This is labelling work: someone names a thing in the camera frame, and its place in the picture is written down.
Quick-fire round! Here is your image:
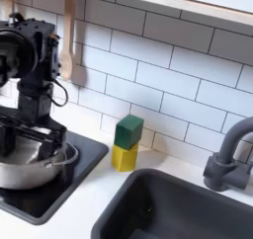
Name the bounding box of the black stove top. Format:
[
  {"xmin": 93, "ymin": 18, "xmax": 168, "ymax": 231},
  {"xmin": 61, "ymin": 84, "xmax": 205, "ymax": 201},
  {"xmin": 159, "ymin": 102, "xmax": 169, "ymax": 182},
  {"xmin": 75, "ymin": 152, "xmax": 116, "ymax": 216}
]
[{"xmin": 0, "ymin": 130, "xmax": 110, "ymax": 226}]

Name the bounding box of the wooden spoon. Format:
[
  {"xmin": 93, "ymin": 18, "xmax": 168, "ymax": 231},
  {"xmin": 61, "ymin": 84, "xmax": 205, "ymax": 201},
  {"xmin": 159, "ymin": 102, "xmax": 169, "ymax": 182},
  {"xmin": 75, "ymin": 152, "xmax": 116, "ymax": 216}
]
[{"xmin": 58, "ymin": 0, "xmax": 80, "ymax": 82}]

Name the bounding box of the yellow wooden block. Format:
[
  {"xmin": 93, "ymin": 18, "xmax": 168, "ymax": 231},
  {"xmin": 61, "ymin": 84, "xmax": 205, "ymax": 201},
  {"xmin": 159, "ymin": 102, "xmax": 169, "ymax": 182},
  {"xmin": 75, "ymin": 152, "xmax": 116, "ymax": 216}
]
[{"xmin": 111, "ymin": 142, "xmax": 139, "ymax": 173}]

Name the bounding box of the green wooden block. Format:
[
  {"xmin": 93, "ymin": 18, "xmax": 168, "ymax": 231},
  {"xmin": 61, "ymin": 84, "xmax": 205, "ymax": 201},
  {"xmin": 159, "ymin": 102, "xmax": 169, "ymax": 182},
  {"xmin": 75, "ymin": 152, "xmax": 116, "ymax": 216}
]
[{"xmin": 114, "ymin": 114, "xmax": 145, "ymax": 151}]

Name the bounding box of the wooden slotted spatula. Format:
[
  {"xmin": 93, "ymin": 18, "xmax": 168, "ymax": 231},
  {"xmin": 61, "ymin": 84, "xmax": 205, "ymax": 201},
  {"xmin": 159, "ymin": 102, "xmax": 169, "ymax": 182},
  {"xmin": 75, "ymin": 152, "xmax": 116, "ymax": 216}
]
[{"xmin": 2, "ymin": 0, "xmax": 17, "ymax": 19}]

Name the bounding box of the dark grey sink basin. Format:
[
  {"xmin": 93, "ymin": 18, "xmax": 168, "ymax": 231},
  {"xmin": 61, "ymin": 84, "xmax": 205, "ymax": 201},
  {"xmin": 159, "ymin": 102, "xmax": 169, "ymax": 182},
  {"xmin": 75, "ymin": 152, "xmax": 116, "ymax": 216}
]
[{"xmin": 90, "ymin": 168, "xmax": 253, "ymax": 239}]

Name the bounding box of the wooden microwave cabinet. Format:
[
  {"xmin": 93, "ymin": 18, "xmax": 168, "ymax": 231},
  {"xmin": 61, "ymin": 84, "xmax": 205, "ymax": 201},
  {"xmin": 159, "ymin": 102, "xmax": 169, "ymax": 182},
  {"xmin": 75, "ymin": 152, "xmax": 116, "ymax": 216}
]
[{"xmin": 117, "ymin": 0, "xmax": 253, "ymax": 28}]

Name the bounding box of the dark grey tap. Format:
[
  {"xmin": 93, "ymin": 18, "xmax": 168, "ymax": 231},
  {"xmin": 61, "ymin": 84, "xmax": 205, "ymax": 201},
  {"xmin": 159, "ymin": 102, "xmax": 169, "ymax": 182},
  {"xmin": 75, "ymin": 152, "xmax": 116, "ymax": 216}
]
[{"xmin": 202, "ymin": 116, "xmax": 253, "ymax": 193}]

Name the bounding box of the steel pot with handles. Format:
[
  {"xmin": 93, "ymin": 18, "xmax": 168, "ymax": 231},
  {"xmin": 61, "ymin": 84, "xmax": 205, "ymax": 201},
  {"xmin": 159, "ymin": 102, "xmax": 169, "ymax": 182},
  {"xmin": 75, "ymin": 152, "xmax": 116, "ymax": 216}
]
[{"xmin": 0, "ymin": 133, "xmax": 80, "ymax": 190}]

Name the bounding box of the thin black cable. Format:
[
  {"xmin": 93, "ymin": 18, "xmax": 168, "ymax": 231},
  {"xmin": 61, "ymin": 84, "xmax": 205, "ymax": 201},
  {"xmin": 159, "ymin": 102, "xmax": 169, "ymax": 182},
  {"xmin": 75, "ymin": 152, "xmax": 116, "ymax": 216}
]
[{"xmin": 48, "ymin": 79, "xmax": 69, "ymax": 108}]

